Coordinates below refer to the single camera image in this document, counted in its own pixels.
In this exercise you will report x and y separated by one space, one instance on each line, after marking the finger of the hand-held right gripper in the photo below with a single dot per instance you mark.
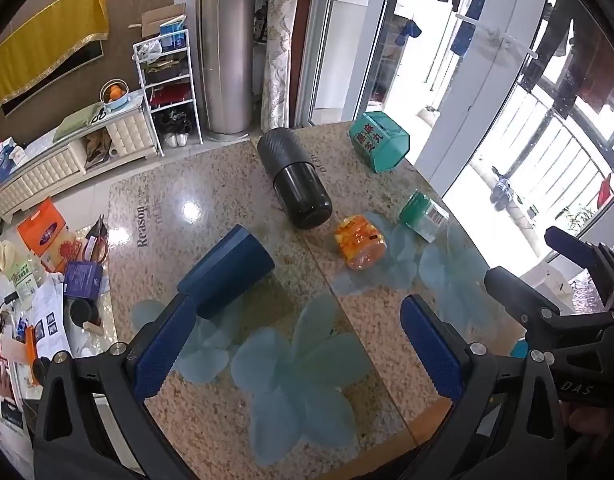
584 255
519 294

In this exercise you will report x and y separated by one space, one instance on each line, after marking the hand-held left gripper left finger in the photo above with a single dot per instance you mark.
164 347

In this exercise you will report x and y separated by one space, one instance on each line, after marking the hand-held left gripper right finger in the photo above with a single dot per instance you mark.
432 352

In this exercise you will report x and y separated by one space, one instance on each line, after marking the dark blue cup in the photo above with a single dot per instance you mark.
226 271

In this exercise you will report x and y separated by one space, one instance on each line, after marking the black tumbler cup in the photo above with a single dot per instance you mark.
296 177

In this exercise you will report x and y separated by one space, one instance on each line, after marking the person's right hand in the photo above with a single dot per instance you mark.
594 420

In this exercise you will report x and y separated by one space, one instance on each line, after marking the black mug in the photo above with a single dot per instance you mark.
83 312

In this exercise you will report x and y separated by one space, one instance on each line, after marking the pair of blue slippers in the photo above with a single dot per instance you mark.
501 191

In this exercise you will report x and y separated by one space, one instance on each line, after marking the purple box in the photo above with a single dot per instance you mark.
83 280

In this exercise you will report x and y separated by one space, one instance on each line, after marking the red scissors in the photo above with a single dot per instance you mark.
98 245

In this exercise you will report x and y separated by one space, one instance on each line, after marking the green clear jar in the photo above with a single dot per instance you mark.
423 216

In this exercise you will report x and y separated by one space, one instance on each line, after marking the orange plastic jar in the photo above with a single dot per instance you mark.
361 242

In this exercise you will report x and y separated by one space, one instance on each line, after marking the orange paper bag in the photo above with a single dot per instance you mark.
44 232

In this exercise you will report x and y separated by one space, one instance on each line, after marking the green hexagonal box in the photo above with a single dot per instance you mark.
379 140

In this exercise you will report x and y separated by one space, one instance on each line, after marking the pair of white shoes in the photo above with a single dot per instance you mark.
177 139

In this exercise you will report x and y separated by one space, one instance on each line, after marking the white tv cabinet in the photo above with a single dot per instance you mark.
62 165

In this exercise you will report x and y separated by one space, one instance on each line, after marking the green cushion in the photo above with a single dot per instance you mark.
77 122

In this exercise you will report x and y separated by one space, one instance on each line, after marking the blue tissue box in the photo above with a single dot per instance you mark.
4 157

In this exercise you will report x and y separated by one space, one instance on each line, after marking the bowl of oranges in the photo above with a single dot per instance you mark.
114 96

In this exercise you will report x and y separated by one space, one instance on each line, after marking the white shoe rack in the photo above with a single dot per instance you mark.
169 87

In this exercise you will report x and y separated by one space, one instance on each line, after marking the hanging blue clothes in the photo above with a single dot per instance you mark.
474 5

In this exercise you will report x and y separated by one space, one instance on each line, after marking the black television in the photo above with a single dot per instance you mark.
62 72

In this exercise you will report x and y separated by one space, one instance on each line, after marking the white plastic bag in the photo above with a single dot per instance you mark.
149 50

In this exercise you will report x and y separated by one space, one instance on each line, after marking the silver tower air conditioner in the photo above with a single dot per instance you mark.
227 45

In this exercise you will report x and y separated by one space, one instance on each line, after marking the patterned beige curtain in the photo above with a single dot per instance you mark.
282 45

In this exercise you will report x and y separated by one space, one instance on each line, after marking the yellow cloth cover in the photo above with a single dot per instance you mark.
42 45

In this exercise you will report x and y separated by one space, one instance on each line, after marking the cardboard box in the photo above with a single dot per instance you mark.
159 17

